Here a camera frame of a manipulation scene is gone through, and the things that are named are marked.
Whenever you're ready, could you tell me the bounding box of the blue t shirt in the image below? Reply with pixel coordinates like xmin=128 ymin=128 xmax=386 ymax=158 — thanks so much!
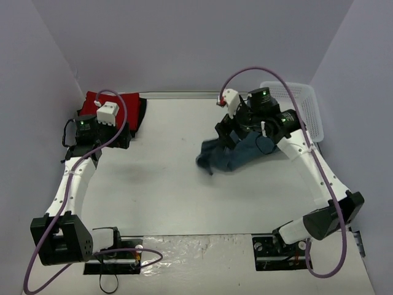
xmin=195 ymin=132 xmax=280 ymax=175

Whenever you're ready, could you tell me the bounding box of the white plastic basket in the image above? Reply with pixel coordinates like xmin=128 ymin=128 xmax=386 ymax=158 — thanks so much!
xmin=260 ymin=81 xmax=324 ymax=143

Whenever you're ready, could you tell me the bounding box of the red folded t shirt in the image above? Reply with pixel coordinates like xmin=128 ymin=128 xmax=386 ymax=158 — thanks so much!
xmin=94 ymin=92 xmax=127 ymax=129

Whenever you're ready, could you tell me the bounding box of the black folded t shirt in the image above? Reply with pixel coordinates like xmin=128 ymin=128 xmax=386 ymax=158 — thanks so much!
xmin=75 ymin=97 xmax=147 ymax=140

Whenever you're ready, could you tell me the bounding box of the thin black cable loop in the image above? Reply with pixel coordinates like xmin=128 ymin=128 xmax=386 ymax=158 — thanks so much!
xmin=98 ymin=270 xmax=119 ymax=293

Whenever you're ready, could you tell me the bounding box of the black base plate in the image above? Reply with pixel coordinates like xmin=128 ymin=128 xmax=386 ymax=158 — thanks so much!
xmin=252 ymin=234 xmax=307 ymax=272
xmin=83 ymin=252 xmax=141 ymax=275

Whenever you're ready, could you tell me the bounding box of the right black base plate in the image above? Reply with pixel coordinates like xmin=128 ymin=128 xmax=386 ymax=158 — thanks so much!
xmin=252 ymin=234 xmax=307 ymax=272

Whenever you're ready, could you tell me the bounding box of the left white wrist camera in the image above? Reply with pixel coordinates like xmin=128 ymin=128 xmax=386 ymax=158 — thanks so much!
xmin=96 ymin=101 xmax=119 ymax=126

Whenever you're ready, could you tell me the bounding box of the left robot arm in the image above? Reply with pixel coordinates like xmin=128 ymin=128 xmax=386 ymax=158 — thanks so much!
xmin=30 ymin=114 xmax=131 ymax=266

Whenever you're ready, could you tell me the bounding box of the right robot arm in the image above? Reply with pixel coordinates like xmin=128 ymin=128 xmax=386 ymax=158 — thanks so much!
xmin=215 ymin=87 xmax=365 ymax=254

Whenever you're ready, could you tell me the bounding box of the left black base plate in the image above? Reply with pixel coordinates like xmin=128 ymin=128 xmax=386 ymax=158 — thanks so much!
xmin=83 ymin=252 xmax=141 ymax=275

